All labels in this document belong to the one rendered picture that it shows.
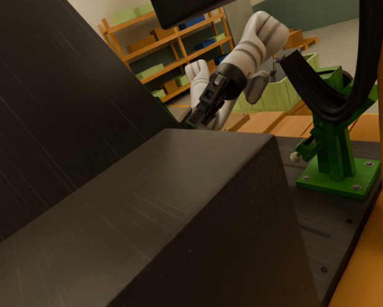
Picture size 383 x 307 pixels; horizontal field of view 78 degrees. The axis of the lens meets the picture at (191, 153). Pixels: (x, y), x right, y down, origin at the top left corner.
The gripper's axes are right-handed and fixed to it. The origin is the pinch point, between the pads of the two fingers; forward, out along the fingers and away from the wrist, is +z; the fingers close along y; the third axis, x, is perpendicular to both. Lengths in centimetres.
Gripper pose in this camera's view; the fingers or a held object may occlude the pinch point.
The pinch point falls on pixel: (194, 123)
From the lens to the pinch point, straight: 46.7
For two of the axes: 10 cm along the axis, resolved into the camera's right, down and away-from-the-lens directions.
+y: 0.6, -3.9, -9.2
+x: 8.3, 5.4, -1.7
